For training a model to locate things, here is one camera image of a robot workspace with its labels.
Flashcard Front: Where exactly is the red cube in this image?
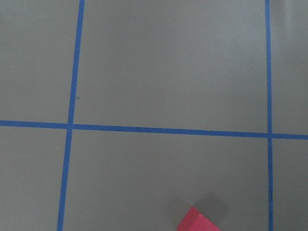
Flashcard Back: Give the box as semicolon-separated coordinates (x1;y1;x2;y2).
177;207;221;231

